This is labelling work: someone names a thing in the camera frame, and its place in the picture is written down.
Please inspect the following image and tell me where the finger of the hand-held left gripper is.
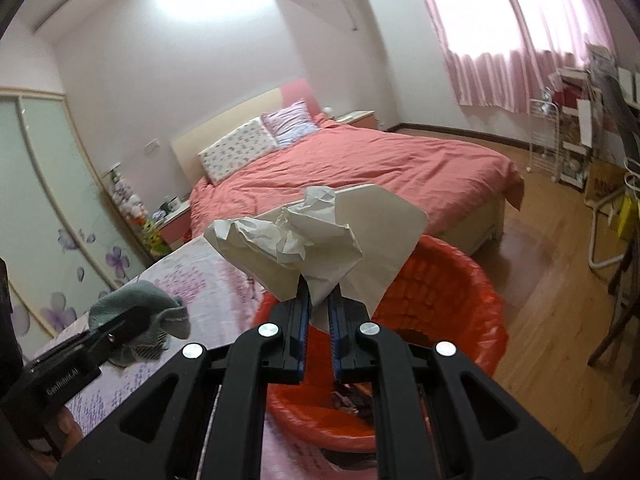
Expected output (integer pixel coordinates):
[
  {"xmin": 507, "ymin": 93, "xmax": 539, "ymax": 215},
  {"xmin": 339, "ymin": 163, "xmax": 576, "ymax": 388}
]
[{"xmin": 90, "ymin": 304, "xmax": 157, "ymax": 357}]

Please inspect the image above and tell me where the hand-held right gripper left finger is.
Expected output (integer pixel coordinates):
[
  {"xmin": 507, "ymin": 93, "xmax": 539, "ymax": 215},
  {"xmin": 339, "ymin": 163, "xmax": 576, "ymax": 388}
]
[{"xmin": 55, "ymin": 280, "xmax": 311, "ymax": 480}]

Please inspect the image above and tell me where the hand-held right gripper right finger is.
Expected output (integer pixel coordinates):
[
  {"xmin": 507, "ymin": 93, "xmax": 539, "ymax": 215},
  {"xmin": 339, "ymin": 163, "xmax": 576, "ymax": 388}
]
[{"xmin": 327, "ymin": 284, "xmax": 584, "ymax": 480}]

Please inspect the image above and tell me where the green sock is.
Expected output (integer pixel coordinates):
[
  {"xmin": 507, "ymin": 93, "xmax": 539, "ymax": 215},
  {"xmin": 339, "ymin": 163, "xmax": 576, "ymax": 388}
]
[{"xmin": 89, "ymin": 280, "xmax": 192, "ymax": 367}]

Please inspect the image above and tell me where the white paper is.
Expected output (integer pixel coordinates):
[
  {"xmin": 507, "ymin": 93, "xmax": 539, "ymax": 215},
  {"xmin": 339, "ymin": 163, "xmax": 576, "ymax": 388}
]
[{"xmin": 204, "ymin": 186, "xmax": 430, "ymax": 334}]

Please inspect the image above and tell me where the red plastic laundry basket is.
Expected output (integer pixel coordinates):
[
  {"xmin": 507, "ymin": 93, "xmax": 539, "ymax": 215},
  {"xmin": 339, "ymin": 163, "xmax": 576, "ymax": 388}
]
[{"xmin": 252, "ymin": 234, "xmax": 509, "ymax": 454}]

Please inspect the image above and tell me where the yellow green plush toy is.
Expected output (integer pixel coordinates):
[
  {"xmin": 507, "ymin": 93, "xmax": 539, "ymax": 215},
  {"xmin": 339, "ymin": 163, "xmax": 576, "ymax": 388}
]
[{"xmin": 140, "ymin": 217, "xmax": 169, "ymax": 262}]

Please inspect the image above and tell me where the table with floral tablecloth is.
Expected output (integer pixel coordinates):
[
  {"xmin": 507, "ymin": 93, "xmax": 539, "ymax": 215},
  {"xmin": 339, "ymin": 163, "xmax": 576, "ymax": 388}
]
[{"xmin": 30, "ymin": 237, "xmax": 282, "ymax": 480}]

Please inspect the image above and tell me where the pink white nightstand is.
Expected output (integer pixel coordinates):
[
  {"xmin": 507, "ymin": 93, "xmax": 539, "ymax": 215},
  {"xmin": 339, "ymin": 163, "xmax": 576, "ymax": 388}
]
[
  {"xmin": 154, "ymin": 200, "xmax": 194, "ymax": 254},
  {"xmin": 335, "ymin": 110, "xmax": 377, "ymax": 131}
]

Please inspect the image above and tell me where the hanging plush toy bundle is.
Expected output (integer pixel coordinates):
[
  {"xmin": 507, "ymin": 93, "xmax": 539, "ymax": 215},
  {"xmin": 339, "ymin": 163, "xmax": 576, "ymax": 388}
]
[{"xmin": 107, "ymin": 162, "xmax": 149, "ymax": 222}]

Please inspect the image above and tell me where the flower decal sliding wardrobe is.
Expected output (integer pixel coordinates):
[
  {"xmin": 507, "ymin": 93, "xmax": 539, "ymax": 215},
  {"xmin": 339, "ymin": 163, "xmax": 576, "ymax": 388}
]
[{"xmin": 0, "ymin": 87, "xmax": 152, "ymax": 342}]

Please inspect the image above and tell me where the coral duvet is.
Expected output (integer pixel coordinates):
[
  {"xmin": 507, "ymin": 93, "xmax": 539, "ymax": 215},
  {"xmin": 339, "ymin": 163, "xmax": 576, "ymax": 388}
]
[{"xmin": 189, "ymin": 114, "xmax": 525, "ymax": 257}]

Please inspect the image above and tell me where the white floral pillow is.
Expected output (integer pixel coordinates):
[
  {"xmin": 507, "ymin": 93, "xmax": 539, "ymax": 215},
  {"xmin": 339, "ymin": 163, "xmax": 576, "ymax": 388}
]
[{"xmin": 197, "ymin": 116, "xmax": 279, "ymax": 186}]

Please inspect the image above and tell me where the bed with red cover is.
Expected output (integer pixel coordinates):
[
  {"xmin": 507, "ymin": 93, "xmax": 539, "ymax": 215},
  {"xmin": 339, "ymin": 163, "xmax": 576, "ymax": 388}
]
[{"xmin": 170, "ymin": 87, "xmax": 507, "ymax": 257}]

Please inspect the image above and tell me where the pink striped pillow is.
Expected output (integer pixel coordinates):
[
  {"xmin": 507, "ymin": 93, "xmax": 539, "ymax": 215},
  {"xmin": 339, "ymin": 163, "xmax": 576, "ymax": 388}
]
[{"xmin": 262, "ymin": 99, "xmax": 319, "ymax": 147}]

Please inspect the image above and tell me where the dark wooden chair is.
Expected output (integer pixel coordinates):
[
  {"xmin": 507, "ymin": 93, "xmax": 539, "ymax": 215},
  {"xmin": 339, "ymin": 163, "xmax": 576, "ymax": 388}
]
[{"xmin": 587, "ymin": 157, "xmax": 640, "ymax": 367}]

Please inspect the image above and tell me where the white shelf cart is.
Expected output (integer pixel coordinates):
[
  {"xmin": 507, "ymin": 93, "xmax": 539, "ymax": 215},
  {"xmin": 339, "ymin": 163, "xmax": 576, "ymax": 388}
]
[{"xmin": 555, "ymin": 67, "xmax": 602, "ymax": 192}]

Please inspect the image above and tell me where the yellow plastic basin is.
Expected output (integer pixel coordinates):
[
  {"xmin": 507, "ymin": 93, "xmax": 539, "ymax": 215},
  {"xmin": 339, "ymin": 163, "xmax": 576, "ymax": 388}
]
[{"xmin": 617, "ymin": 195, "xmax": 634, "ymax": 237}]

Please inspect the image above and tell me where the white paper bag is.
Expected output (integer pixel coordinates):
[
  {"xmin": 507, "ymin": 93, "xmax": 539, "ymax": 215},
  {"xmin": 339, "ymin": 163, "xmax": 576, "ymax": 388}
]
[{"xmin": 575, "ymin": 97, "xmax": 602, "ymax": 149}]

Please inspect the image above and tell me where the white air conditioner conduit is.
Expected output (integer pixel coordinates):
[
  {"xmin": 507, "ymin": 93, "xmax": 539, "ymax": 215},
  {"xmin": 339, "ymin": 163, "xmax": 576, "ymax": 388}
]
[{"xmin": 331, "ymin": 0, "xmax": 359, "ymax": 32}]

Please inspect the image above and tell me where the pink curtain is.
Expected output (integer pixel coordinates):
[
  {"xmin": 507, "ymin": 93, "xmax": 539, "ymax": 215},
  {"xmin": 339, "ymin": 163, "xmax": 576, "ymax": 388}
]
[{"xmin": 405, "ymin": 0, "xmax": 617, "ymax": 112}]

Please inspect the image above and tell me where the white tube frame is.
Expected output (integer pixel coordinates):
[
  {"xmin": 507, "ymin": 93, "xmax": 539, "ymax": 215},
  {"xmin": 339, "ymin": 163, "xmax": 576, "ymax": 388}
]
[{"xmin": 587, "ymin": 191, "xmax": 637, "ymax": 272}]

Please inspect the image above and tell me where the white wire rack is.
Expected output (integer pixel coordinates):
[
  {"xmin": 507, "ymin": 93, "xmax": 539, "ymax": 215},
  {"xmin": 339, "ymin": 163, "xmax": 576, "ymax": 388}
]
[{"xmin": 527, "ymin": 99, "xmax": 562, "ymax": 182}]

